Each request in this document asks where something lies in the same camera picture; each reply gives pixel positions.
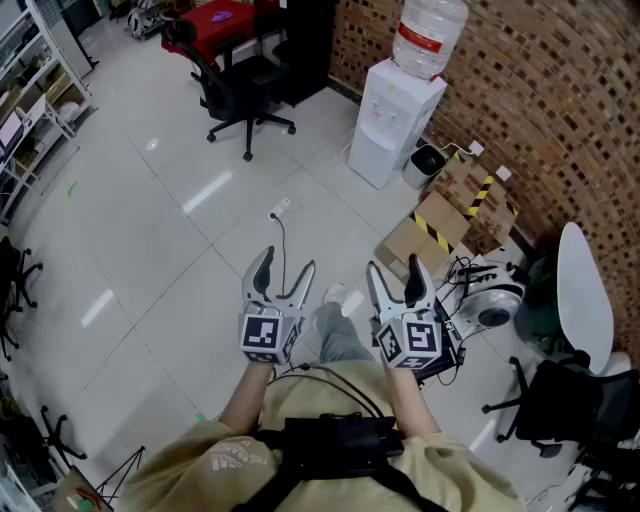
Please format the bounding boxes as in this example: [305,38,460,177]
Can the person's grey trouser leg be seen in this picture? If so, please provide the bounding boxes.
[313,301,376,365]

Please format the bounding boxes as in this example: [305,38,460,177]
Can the black chest pack cable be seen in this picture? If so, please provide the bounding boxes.
[267,362,397,422]

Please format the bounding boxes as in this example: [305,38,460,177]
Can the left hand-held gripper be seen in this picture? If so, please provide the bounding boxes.
[238,245,317,366]

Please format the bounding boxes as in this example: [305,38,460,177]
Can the white trash bin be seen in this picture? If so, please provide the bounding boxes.
[401,143,448,191]

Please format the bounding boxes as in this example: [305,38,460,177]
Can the black office chair with headrest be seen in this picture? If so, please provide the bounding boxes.
[160,18,298,163]

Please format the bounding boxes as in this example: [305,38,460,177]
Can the black chest pack with straps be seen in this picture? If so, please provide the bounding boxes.
[252,412,451,512]

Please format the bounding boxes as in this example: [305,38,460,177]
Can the black mesh office chair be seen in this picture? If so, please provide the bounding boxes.
[480,353,640,459]

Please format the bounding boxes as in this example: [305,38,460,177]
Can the white water dispenser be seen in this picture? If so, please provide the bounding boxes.
[347,56,449,191]

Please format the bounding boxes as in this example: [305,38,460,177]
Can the black tripod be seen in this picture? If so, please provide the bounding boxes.
[93,445,147,507]

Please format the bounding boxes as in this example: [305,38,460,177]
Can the black power cable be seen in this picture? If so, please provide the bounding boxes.
[271,213,290,297]

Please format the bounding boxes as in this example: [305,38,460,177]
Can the flattened cardboard with striped tape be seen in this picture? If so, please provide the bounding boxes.
[374,191,475,282]
[430,151,521,254]

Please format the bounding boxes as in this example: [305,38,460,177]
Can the brown cardboard box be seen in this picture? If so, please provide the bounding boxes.
[48,463,117,512]

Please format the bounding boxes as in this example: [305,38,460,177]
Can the table with red cloth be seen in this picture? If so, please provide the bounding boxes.
[160,0,284,72]

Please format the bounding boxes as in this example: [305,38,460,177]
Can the white metal shelf rack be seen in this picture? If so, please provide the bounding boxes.
[0,0,97,222]

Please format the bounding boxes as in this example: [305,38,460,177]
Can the person's left forearm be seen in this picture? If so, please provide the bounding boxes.
[218,359,276,435]

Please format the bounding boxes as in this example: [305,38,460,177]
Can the black swivel chair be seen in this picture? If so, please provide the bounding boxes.
[0,234,45,362]

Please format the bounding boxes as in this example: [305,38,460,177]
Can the person's beige shirt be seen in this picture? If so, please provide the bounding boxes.
[117,359,526,512]

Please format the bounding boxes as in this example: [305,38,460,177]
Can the dark green bag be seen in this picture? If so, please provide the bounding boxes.
[513,253,577,362]

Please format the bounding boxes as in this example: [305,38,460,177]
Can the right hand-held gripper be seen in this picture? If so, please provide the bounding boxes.
[365,253,444,371]

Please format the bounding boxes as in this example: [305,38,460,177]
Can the black chair base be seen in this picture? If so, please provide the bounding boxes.
[38,403,89,470]

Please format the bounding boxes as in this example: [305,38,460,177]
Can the clear water bottle red label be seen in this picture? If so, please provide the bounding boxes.
[391,0,470,82]

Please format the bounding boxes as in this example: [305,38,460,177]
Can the white round table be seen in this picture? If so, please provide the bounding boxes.
[555,220,616,376]

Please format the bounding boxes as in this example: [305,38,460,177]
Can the silver round device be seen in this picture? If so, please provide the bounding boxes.
[455,263,527,332]

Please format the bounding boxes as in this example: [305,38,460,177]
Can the black cabinet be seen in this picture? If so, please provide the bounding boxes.
[253,0,338,109]

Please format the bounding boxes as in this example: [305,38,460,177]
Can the person's right forearm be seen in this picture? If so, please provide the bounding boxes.
[382,367,442,436]

